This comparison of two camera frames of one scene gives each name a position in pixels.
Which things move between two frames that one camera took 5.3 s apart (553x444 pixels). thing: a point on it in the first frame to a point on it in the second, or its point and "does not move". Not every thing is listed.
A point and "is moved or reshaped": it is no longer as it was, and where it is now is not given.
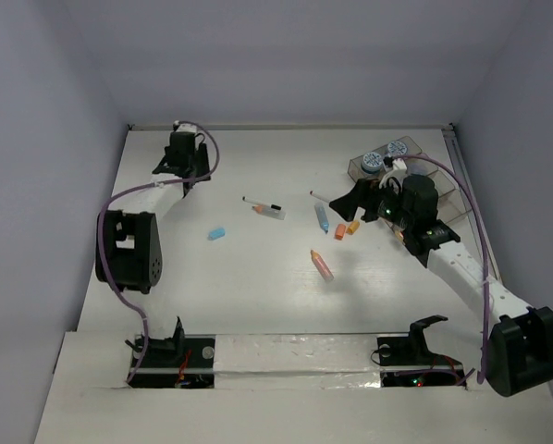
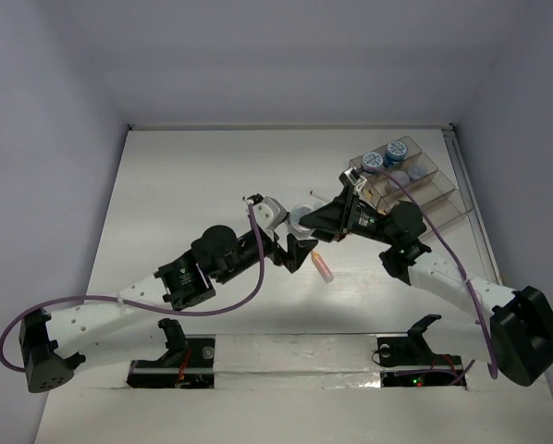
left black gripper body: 199,162 to 248,252
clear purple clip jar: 419,169 is moved or reshaped
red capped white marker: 321,197 does not move
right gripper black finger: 363,196 to 330,222
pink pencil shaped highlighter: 322,265 does not move
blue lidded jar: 372,163 does not move
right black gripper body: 389,207 to 366,222
